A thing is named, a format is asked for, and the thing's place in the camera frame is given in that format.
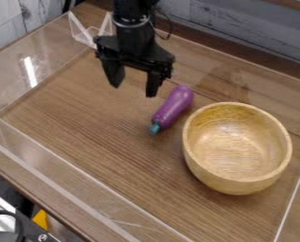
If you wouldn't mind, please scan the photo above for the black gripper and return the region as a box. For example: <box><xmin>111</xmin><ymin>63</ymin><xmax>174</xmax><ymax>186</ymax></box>
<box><xmin>94</xmin><ymin>17</ymin><xmax>174</xmax><ymax>97</ymax></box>

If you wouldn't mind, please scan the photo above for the purple toy eggplant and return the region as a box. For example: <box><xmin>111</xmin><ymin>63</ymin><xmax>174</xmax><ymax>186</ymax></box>
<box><xmin>150</xmin><ymin>85</ymin><xmax>194</xmax><ymax>134</ymax></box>

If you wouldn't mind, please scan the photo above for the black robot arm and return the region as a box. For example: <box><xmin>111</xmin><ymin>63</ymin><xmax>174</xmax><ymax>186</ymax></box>
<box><xmin>94</xmin><ymin>0</ymin><xmax>174</xmax><ymax>97</ymax></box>

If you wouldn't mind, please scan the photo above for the brown wooden bowl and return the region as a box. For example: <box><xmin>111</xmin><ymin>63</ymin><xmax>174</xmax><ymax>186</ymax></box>
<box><xmin>182</xmin><ymin>102</ymin><xmax>292</xmax><ymax>196</ymax></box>

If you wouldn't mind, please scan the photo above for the clear acrylic corner bracket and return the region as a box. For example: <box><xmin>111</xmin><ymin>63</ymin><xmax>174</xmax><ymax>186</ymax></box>
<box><xmin>67</xmin><ymin>11</ymin><xmax>115</xmax><ymax>49</ymax></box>

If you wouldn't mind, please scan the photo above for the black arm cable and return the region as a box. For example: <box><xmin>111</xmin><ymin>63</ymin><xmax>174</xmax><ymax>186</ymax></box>
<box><xmin>150</xmin><ymin>6</ymin><xmax>174</xmax><ymax>42</ymax></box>

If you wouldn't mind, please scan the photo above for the clear acrylic barrier wall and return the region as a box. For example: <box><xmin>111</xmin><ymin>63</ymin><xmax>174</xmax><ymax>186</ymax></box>
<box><xmin>0</xmin><ymin>119</ymin><xmax>192</xmax><ymax>242</ymax></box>

